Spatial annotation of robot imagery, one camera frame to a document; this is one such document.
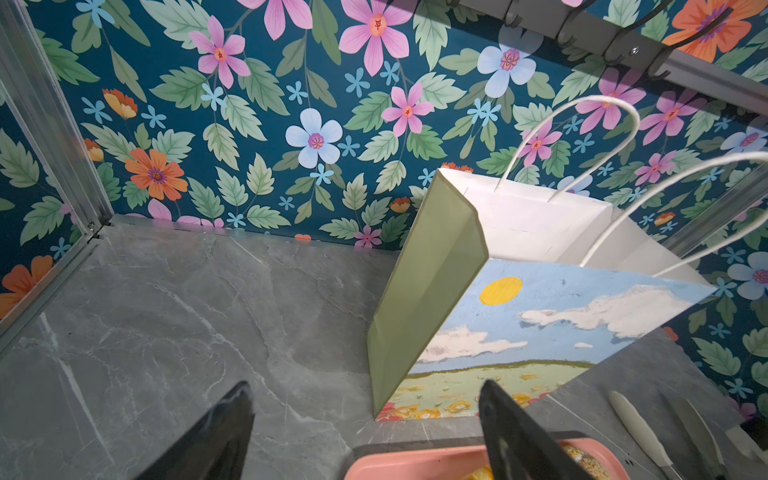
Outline painted landscape paper bag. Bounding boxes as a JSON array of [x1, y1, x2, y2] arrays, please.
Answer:
[[367, 94, 768, 422]]

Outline sesame bun far right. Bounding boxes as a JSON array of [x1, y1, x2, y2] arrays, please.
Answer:
[[560, 443, 612, 480]]

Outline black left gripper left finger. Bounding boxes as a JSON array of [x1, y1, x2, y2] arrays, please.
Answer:
[[138, 381, 255, 480]]

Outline black hook rail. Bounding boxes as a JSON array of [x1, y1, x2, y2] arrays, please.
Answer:
[[460, 1, 767, 115]]

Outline pink plastic tray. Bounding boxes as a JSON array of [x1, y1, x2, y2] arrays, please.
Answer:
[[344, 438, 629, 480]]

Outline metal tongs white tips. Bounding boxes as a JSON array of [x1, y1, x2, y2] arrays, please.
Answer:
[[608, 390, 731, 479]]

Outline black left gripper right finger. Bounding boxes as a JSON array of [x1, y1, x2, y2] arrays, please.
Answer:
[[479, 380, 591, 480]]

